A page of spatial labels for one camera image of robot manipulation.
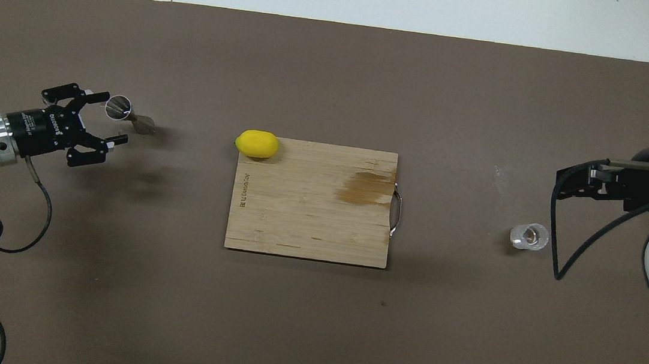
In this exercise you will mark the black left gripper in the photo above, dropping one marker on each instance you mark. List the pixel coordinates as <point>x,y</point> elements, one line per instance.
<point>40,129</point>

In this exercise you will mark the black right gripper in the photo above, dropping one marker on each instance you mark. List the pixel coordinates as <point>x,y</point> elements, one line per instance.
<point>641,185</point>

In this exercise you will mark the metal jigger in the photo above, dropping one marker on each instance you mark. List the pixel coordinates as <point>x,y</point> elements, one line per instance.
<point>118,107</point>

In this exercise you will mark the small clear glass cup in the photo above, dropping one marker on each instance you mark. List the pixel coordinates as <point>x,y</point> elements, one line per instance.
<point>529,236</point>

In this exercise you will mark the yellow lemon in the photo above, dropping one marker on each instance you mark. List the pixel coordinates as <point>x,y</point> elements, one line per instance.
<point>256,144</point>

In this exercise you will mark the wooden cutting board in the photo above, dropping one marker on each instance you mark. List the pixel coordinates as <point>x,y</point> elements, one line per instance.
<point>309,216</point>

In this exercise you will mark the brown table mat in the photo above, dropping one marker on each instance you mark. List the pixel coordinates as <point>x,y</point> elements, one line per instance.
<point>285,322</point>

